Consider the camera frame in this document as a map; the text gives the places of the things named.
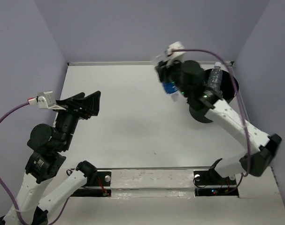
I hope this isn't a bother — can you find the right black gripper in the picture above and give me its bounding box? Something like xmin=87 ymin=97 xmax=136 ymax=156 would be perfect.
xmin=153 ymin=57 xmax=188 ymax=99

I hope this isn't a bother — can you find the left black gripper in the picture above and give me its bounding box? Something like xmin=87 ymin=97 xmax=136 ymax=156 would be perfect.
xmin=54 ymin=89 xmax=103 ymax=149

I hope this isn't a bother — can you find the blue label water bottle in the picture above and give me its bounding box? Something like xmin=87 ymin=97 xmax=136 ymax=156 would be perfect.
xmin=151 ymin=55 xmax=180 ymax=102

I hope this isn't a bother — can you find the clear unlabeled bottle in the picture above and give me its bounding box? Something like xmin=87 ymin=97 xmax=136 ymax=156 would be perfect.
xmin=207 ymin=62 xmax=223 ymax=93

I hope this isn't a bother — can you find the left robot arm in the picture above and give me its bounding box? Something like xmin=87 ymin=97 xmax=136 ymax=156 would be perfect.
xmin=0 ymin=91 xmax=101 ymax=225

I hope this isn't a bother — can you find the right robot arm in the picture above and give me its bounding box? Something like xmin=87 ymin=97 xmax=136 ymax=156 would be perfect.
xmin=154 ymin=60 xmax=282 ymax=184

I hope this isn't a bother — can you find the black cylindrical bin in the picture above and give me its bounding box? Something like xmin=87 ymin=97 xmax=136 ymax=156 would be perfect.
xmin=187 ymin=69 xmax=239 ymax=124

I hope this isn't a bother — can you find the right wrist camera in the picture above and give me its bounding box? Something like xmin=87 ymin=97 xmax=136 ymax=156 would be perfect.
xmin=164 ymin=41 xmax=185 ymax=66

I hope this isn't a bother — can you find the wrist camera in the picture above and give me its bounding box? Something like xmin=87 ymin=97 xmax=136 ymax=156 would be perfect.
xmin=37 ymin=90 xmax=65 ymax=110
xmin=164 ymin=41 xmax=185 ymax=66

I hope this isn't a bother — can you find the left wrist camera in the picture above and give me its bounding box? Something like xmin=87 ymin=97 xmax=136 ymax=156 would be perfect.
xmin=37 ymin=90 xmax=65 ymax=110

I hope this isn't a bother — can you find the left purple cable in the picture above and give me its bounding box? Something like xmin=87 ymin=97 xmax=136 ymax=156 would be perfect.
xmin=0 ymin=97 xmax=70 ymax=223

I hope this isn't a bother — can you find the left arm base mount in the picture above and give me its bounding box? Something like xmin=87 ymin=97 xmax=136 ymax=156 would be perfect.
xmin=66 ymin=161 xmax=111 ymax=197

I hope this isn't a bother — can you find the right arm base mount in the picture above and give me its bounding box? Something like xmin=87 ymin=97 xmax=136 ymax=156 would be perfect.
xmin=193 ymin=159 xmax=239 ymax=197

